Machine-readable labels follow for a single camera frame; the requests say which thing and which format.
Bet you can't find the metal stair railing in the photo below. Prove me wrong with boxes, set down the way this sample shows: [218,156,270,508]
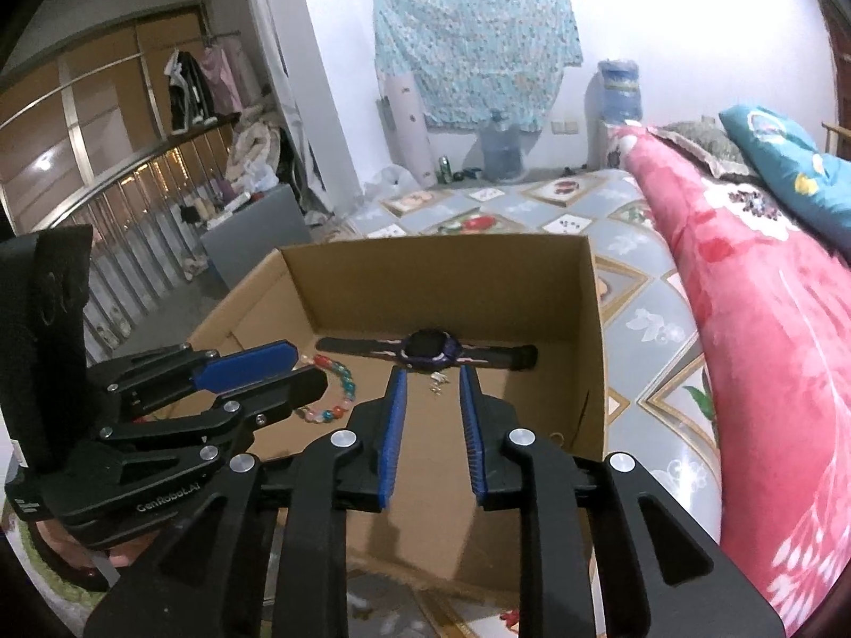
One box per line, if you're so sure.
[35,115,237,364]

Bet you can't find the black purple wrist watch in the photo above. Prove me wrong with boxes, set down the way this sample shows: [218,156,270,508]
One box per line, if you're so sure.
[316,329,539,373]

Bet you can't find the pile of clothes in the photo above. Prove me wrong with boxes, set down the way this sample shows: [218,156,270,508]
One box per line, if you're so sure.
[225,104,304,199]

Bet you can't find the brown cardboard box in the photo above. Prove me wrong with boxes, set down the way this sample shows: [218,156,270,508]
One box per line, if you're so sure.
[190,233,607,602]

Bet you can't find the hanging clothes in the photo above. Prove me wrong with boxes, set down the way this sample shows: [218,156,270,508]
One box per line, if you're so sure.
[163,36,253,136]

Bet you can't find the wooden wardrobe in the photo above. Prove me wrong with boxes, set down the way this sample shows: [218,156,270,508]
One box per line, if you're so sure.
[2,6,205,232]

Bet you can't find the pink floral blanket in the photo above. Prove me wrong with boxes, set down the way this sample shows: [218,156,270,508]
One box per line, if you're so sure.
[608,127,849,636]

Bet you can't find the teal floral hanging cloth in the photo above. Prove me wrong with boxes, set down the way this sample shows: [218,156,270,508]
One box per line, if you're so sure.
[372,0,584,132]

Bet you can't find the teal floral pillow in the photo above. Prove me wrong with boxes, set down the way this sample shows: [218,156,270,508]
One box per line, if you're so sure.
[719,104,851,259]

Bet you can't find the grey brown pillow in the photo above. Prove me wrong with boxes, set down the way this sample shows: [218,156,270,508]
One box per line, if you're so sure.
[650,120,758,181]

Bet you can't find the blue water jug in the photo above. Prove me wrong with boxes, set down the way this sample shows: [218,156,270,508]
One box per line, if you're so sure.
[598,61,644,125]

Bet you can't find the colourful bead bracelet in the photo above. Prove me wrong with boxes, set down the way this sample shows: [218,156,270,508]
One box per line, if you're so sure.
[294,351,360,425]

